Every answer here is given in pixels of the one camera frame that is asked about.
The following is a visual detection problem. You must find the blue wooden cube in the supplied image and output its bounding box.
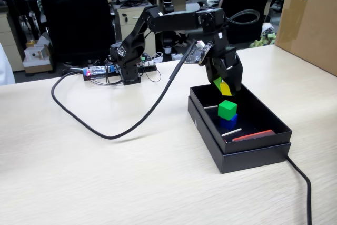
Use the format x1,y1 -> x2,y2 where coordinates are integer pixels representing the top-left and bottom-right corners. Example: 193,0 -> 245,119
220,113 -> 238,130

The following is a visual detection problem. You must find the flat red card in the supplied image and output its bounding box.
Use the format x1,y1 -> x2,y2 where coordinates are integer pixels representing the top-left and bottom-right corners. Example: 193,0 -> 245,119
232,129 -> 276,143

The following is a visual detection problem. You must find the black open box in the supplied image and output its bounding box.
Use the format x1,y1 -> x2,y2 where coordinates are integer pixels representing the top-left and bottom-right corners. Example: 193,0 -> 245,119
187,95 -> 292,174

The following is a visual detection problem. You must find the black cardboard box tray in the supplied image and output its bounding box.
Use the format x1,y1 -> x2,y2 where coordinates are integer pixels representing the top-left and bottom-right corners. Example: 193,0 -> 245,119
189,82 -> 293,154

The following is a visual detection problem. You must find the black base board with electronics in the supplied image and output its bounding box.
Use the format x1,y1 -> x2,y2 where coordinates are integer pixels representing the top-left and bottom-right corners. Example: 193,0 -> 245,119
83,64 -> 158,82

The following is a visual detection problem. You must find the wide black office chair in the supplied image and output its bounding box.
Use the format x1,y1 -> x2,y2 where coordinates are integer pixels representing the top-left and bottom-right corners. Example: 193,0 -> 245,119
34,0 -> 116,74

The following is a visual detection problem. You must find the person in white coat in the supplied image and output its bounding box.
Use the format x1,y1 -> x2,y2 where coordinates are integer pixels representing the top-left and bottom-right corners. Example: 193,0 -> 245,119
0,42 -> 16,86

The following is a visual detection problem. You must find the thick black table cable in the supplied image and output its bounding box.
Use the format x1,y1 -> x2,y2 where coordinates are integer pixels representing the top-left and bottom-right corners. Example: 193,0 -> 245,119
286,155 -> 313,225

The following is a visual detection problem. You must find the large brown cardboard box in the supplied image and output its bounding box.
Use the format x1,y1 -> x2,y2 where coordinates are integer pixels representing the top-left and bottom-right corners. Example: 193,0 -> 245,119
274,0 -> 337,77

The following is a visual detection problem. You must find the beige drawer cabinet with lock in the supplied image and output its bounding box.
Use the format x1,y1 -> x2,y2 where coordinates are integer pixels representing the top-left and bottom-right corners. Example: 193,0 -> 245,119
113,0 -> 156,57

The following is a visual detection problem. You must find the yellow wooden cube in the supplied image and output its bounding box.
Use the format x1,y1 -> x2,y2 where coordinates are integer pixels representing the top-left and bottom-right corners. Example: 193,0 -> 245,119
219,82 -> 233,97

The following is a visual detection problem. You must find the thick black camera cable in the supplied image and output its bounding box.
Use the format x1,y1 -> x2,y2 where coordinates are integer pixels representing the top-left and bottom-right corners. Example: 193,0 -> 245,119
51,40 -> 199,140

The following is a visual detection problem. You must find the long white stick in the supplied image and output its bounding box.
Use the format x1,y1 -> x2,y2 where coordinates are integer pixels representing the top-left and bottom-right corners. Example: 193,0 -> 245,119
221,128 -> 242,138

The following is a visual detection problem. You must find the white carton on floor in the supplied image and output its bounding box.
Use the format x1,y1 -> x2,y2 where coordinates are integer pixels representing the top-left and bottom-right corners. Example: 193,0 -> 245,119
22,44 -> 53,74

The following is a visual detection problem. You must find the green toy pile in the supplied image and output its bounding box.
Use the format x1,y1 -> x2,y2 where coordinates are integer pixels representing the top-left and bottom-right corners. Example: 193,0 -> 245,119
249,32 -> 277,49

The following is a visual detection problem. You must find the thin black wire loop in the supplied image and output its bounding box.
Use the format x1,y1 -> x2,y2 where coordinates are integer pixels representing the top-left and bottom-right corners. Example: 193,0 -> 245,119
143,68 -> 162,84

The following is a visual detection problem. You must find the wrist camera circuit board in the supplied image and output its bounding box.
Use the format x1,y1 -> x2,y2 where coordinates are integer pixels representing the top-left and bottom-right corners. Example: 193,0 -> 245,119
183,40 -> 213,66

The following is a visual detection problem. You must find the green wooden cube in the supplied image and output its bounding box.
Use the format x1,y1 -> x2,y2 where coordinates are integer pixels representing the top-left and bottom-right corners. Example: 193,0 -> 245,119
217,100 -> 238,120

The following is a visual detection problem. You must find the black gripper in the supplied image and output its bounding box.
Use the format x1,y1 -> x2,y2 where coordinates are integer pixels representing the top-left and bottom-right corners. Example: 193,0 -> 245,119
205,32 -> 244,97

